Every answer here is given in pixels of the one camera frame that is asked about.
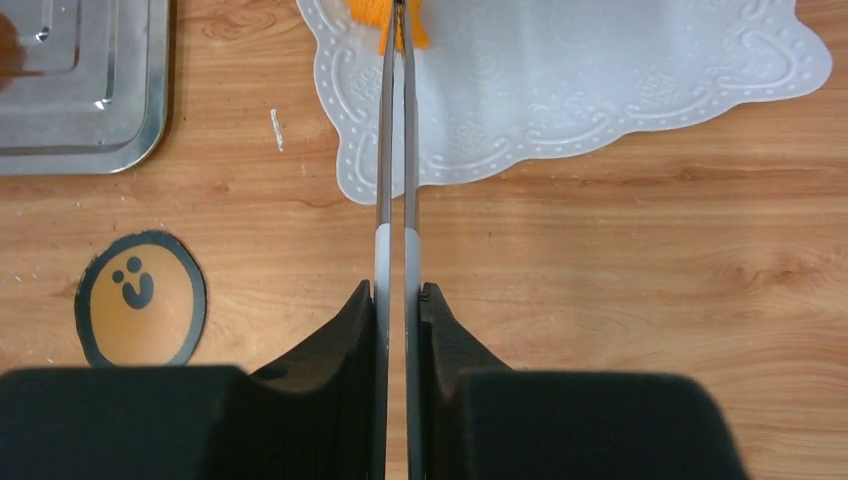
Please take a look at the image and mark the metal serving tongs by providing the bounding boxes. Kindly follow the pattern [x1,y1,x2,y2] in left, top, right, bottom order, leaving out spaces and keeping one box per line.
[374,1,427,479]

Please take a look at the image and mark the white three-tier dessert stand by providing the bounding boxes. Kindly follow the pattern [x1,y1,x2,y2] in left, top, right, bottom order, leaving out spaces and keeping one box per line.
[295,0,834,207]

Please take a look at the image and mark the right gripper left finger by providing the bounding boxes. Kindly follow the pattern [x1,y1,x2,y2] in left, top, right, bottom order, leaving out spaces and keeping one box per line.
[1,282,376,479]

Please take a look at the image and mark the steel baking tray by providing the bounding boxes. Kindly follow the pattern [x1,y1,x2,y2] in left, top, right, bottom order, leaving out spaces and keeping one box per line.
[1,0,173,177]

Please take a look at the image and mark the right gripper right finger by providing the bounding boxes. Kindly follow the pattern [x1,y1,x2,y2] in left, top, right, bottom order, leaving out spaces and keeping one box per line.
[419,283,748,479]

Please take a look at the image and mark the orange star cookie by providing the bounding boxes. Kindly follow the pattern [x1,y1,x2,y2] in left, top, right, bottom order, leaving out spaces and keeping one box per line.
[345,0,430,55]

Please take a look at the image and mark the yellow face coaster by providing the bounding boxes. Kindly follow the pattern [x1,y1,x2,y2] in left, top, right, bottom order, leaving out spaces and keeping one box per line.
[73,230,208,367]

